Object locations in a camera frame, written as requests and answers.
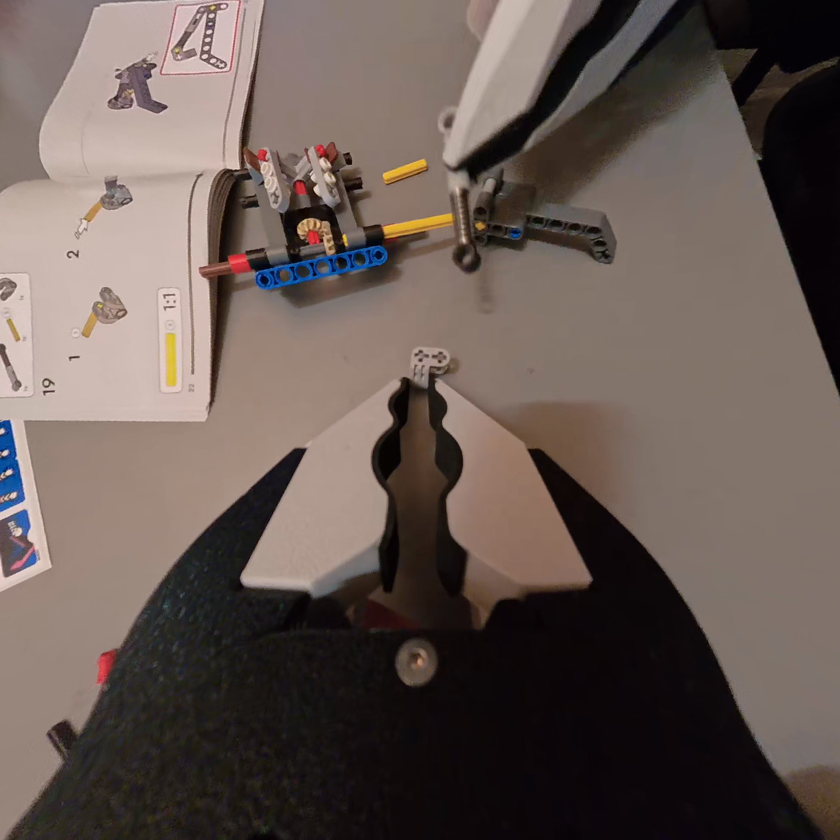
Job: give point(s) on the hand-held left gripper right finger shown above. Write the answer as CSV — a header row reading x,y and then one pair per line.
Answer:
x,y
518,518

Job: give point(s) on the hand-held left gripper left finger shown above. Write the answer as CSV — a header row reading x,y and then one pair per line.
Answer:
x,y
315,512

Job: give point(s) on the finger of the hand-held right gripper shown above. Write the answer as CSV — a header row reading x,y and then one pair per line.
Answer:
x,y
518,59
630,46

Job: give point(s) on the grey lego shock absorber assembly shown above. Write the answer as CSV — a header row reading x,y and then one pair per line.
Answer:
x,y
564,226

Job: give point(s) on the light grey lego connector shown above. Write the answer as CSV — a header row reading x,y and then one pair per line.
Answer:
x,y
430,359

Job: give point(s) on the lego engine assembly blue beam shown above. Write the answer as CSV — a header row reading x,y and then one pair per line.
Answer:
x,y
315,236

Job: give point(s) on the short yellow lego axle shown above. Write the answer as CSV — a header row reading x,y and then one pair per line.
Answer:
x,y
405,171

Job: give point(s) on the small red lego piece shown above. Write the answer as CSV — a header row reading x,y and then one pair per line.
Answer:
x,y
107,666

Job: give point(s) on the lego instruction booklet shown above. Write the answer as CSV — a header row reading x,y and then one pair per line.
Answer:
x,y
131,229

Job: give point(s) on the dark cloth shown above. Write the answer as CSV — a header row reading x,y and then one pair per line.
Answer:
x,y
807,229

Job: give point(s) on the blue sticker sheet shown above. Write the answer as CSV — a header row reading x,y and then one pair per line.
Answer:
x,y
16,512

